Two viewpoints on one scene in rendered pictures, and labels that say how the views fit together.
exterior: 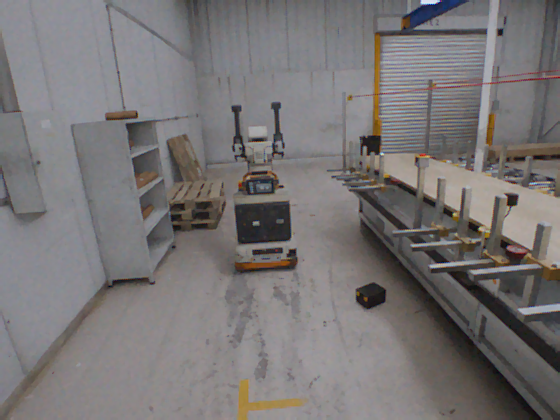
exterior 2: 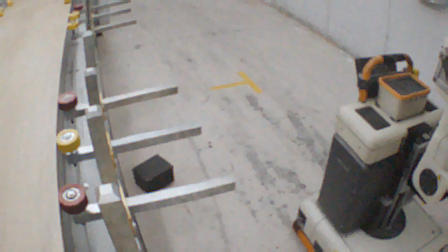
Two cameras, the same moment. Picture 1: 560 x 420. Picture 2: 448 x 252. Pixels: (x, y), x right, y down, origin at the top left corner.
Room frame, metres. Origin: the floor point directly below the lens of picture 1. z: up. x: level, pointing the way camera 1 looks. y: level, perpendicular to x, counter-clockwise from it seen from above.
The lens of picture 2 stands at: (3.96, -0.84, 1.48)
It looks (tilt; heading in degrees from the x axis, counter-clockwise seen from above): 34 degrees down; 161
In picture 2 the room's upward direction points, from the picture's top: straight up
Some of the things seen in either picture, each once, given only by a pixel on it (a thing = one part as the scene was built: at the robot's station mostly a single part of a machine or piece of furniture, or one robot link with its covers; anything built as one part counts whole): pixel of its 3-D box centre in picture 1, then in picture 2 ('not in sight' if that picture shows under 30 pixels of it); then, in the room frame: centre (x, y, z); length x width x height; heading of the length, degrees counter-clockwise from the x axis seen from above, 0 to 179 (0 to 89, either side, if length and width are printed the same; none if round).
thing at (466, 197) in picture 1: (462, 229); not in sight; (1.61, -0.97, 0.90); 0.04 x 0.04 x 0.48; 3
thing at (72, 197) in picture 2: not in sight; (77, 208); (3.32, -1.00, 0.85); 0.08 x 0.08 x 0.11
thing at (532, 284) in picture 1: (533, 278); not in sight; (1.11, -0.99, 0.88); 0.04 x 0.04 x 0.48; 3
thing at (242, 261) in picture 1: (265, 244); (374, 233); (3.27, 0.19, 0.16); 0.67 x 0.64 x 0.25; 2
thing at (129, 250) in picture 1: (132, 197); not in sight; (3.26, 1.51, 0.78); 0.90 x 0.45 x 1.55; 3
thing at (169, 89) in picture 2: (373, 188); (118, 101); (2.81, -0.83, 0.84); 0.43 x 0.03 x 0.04; 93
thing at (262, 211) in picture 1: (262, 209); (390, 156); (3.18, 0.18, 0.59); 0.55 x 0.34 x 0.83; 92
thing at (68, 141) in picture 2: not in sight; (70, 150); (3.07, -1.01, 0.85); 0.08 x 0.08 x 0.11
